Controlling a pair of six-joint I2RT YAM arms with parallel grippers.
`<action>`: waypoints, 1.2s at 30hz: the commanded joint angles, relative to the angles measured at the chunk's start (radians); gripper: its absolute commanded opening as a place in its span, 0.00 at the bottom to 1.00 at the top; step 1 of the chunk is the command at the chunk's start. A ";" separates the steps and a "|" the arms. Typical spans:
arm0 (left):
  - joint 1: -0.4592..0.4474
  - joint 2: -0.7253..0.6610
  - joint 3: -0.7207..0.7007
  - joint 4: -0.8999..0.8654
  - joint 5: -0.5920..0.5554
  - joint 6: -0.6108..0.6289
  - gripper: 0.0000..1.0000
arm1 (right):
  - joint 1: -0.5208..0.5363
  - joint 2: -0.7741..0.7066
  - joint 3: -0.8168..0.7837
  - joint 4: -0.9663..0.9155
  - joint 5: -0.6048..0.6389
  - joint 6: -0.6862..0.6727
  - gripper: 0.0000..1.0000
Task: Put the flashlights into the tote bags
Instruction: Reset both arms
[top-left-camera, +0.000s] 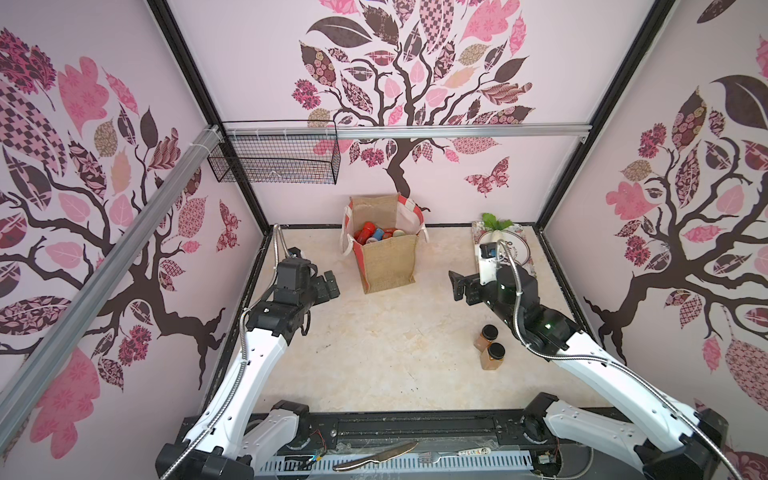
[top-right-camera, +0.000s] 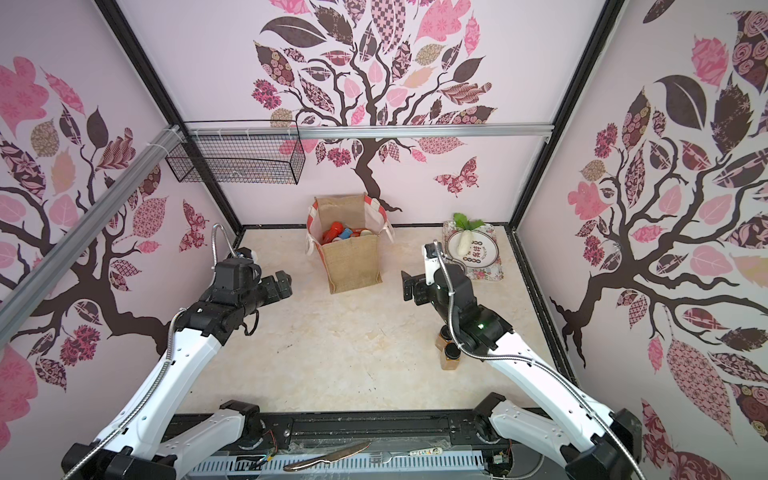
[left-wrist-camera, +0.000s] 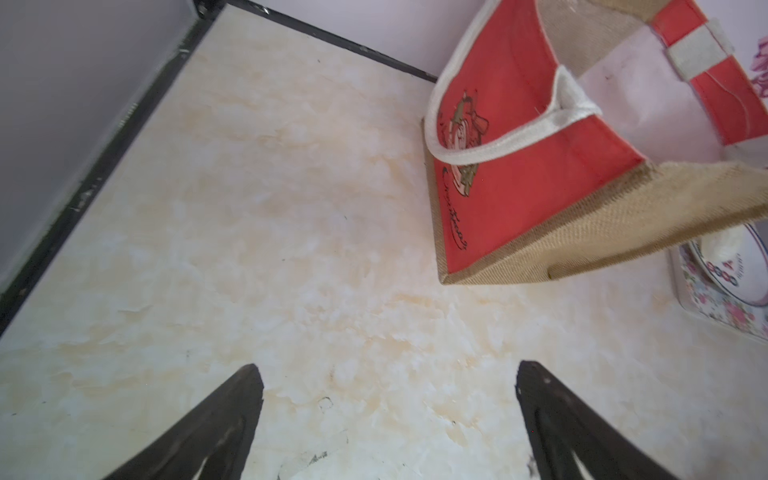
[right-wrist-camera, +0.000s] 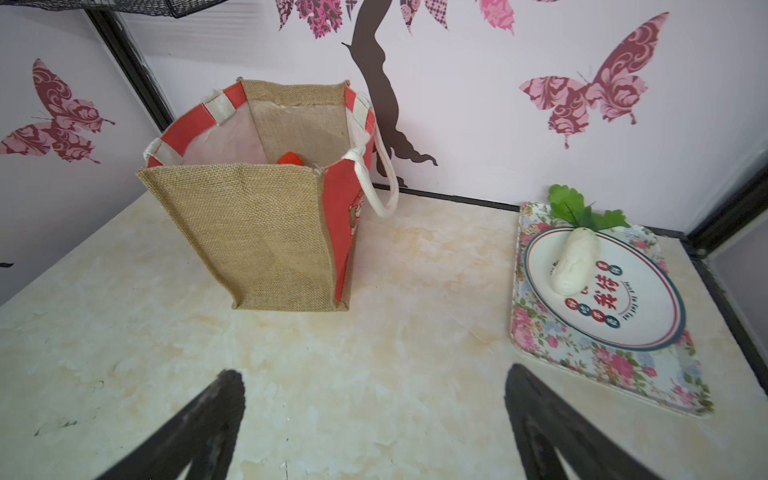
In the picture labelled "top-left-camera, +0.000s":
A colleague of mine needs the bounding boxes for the table knife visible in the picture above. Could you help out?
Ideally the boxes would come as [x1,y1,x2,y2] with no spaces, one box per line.
[332,441,419,472]

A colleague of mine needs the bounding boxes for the right flexible metal conduit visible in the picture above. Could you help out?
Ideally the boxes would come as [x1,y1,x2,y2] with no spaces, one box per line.
[496,238,745,480]

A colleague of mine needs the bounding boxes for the white radish toy green leaves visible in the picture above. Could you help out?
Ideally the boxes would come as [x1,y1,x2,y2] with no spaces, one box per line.
[481,213,514,242]

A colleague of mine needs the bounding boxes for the flexible metal conduit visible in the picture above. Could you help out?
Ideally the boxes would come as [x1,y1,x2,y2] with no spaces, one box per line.
[496,238,745,480]
[158,224,292,480]

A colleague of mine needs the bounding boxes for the back aluminium frame bar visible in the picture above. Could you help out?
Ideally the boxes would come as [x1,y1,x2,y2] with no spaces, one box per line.
[225,123,592,140]

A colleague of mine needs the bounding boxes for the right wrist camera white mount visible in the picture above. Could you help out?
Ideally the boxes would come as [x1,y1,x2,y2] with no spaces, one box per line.
[476,242,498,286]

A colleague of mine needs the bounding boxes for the spice jar black lid upper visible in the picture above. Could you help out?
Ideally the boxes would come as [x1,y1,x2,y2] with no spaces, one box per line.
[474,324,498,352]

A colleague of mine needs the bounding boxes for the left aluminium frame bar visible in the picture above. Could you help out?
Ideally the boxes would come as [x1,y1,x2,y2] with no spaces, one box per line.
[1,125,222,448]

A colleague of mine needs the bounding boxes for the burlap tote bag red trim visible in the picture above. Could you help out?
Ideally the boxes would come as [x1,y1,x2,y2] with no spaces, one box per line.
[340,194,429,294]

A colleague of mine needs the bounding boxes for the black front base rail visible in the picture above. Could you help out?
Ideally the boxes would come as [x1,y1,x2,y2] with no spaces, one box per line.
[273,393,588,452]

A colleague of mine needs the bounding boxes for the floral placemat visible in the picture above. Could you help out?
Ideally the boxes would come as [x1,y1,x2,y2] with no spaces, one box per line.
[471,220,536,277]

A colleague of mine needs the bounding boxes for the left flexible metal conduit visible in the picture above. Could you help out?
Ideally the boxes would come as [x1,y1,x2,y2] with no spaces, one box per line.
[158,224,292,480]

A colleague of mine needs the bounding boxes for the spice jar black lid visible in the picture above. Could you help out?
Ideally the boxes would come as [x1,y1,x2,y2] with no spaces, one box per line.
[474,324,498,352]
[480,342,506,371]

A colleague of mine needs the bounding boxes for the black wire wall basket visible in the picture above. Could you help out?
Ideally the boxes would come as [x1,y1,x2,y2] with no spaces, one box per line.
[208,120,341,185]

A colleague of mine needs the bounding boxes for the aluminium frame bar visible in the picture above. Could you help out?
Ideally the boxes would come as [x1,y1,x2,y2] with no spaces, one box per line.
[1,125,222,448]
[225,123,592,140]

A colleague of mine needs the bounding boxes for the white slotted cable duct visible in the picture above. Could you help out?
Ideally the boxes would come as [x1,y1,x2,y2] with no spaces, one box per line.
[255,451,533,479]

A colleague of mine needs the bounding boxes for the white patterned plate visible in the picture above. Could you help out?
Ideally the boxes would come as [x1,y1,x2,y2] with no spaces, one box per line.
[478,228,532,269]

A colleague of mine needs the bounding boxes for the spice jar black lid lower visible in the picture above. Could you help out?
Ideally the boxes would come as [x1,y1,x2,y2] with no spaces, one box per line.
[480,342,506,371]

